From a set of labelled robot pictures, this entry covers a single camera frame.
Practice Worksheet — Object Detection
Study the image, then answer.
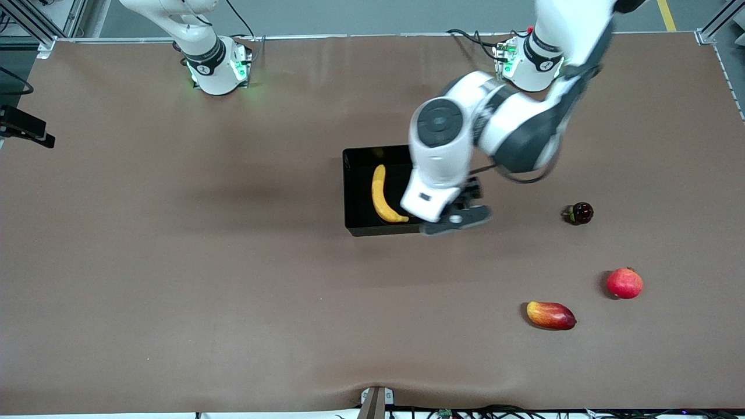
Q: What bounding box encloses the yellow banana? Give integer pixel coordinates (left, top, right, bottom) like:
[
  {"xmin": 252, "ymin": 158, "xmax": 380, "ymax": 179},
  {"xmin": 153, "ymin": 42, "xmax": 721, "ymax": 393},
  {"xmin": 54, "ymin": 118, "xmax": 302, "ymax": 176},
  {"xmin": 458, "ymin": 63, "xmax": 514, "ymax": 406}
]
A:
[{"xmin": 371, "ymin": 164, "xmax": 410, "ymax": 224}]

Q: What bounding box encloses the black plastic box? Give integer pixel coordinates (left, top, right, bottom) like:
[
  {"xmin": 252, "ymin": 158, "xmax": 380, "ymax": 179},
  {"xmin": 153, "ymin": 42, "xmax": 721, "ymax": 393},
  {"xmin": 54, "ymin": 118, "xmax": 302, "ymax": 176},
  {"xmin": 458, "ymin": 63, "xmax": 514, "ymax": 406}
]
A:
[{"xmin": 342, "ymin": 144, "xmax": 434, "ymax": 237}]

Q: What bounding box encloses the dark purple mangosteen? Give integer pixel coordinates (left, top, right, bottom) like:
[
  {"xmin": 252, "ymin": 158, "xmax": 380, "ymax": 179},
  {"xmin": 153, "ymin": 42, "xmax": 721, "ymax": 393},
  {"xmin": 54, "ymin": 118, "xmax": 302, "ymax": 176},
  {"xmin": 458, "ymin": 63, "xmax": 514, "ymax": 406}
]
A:
[{"xmin": 562, "ymin": 201, "xmax": 594, "ymax": 226}]

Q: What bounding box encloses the red yellow mango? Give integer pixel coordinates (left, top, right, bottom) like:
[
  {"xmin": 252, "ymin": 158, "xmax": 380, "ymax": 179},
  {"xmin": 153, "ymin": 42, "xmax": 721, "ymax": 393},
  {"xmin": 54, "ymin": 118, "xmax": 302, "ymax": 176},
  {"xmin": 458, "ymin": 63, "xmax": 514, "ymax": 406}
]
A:
[{"xmin": 526, "ymin": 301, "xmax": 577, "ymax": 331}]

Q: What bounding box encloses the red pomegranate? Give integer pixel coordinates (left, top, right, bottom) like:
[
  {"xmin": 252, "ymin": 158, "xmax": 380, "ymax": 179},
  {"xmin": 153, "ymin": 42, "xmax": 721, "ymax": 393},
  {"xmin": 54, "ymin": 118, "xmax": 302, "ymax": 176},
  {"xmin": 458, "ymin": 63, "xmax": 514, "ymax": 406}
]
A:
[{"xmin": 606, "ymin": 267, "xmax": 644, "ymax": 300}]

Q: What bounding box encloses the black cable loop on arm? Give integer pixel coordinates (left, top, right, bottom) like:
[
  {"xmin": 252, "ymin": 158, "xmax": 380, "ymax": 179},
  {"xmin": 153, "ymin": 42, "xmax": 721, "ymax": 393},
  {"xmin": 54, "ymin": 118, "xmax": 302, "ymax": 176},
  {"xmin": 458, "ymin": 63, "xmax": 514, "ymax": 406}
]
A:
[{"xmin": 470, "ymin": 152, "xmax": 560, "ymax": 185}]

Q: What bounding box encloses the black cable at arm base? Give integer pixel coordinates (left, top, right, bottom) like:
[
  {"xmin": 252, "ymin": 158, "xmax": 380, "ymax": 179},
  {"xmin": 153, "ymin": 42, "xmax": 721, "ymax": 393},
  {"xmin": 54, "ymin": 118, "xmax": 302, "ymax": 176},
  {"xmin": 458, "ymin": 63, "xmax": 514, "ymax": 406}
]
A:
[
  {"xmin": 446, "ymin": 29, "xmax": 502, "ymax": 48},
  {"xmin": 224, "ymin": 0, "xmax": 257, "ymax": 42}
]

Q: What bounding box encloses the grey metal camera post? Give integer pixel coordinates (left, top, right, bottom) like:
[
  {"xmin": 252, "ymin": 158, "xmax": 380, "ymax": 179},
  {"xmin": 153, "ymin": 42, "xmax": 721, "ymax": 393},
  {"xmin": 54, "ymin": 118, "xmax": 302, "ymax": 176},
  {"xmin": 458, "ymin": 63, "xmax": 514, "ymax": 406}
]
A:
[{"xmin": 360, "ymin": 386, "xmax": 395, "ymax": 419}]

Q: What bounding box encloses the aluminium frame profile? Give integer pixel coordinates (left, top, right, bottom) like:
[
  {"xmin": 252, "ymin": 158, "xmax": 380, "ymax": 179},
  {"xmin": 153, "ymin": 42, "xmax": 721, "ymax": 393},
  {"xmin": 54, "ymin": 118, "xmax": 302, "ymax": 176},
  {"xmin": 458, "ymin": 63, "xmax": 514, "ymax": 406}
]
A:
[
  {"xmin": 696, "ymin": 0, "xmax": 745, "ymax": 45},
  {"xmin": 0, "ymin": 0, "xmax": 79, "ymax": 59}
]

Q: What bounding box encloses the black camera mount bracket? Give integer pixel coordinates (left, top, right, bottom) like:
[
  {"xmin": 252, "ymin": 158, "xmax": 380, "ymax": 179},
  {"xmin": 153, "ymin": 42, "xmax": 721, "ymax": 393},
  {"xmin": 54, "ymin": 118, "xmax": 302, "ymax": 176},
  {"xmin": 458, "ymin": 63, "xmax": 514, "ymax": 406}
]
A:
[{"xmin": 0, "ymin": 105, "xmax": 56, "ymax": 149}]

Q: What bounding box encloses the thin black cable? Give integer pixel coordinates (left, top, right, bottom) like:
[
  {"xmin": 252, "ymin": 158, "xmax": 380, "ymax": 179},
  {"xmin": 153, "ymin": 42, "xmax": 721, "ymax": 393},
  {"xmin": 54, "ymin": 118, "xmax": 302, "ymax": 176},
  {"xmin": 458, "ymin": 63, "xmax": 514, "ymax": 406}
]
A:
[{"xmin": 0, "ymin": 66, "xmax": 34, "ymax": 97}]

